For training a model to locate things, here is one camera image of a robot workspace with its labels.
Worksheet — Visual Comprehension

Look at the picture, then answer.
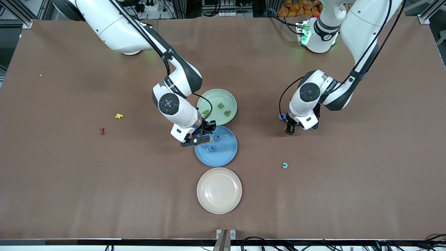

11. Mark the blue plate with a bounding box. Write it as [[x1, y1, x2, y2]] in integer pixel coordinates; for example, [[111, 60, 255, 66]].
[[194, 125, 238, 168]]

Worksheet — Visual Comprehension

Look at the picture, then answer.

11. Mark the green plate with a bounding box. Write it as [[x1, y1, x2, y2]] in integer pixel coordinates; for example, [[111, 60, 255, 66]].
[[197, 89, 238, 126]]

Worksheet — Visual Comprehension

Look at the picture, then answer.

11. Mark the beige plate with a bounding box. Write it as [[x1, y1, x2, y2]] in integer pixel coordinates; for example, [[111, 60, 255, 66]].
[[197, 167, 243, 215]]

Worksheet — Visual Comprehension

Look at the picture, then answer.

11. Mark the orange snack bags pile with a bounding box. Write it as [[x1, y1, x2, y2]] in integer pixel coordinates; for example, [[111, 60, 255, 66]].
[[278, 0, 323, 18]]

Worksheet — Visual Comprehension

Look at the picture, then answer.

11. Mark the white equipment rack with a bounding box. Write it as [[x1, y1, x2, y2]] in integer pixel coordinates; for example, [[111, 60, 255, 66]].
[[201, 0, 253, 18]]

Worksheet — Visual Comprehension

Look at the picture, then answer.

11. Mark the white power strip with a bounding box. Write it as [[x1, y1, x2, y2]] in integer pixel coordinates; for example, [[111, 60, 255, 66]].
[[134, 0, 161, 13]]

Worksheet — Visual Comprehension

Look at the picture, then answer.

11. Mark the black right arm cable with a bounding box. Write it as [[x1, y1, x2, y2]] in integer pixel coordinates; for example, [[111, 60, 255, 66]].
[[110, 0, 213, 122]]

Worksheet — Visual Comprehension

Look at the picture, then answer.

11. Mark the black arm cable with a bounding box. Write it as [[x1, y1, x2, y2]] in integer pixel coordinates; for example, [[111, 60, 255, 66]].
[[110, 0, 213, 122], [279, 0, 405, 123]]

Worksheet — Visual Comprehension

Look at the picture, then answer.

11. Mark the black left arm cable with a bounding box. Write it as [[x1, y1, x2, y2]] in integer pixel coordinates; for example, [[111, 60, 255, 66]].
[[279, 0, 405, 123]]

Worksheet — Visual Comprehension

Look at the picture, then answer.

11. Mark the black base supply cable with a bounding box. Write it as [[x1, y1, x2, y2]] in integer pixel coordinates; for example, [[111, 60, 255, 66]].
[[269, 15, 301, 35]]

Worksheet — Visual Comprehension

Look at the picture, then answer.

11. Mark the metal table edge bracket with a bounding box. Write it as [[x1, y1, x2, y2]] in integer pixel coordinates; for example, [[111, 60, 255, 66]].
[[216, 229, 237, 251]]

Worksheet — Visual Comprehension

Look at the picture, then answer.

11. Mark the black floor cable loop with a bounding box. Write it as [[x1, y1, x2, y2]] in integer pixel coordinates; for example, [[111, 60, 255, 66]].
[[240, 236, 279, 251]]

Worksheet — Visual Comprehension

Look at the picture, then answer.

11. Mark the aluminium table edge rail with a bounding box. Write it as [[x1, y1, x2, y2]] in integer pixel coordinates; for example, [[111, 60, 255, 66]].
[[0, 238, 446, 247]]

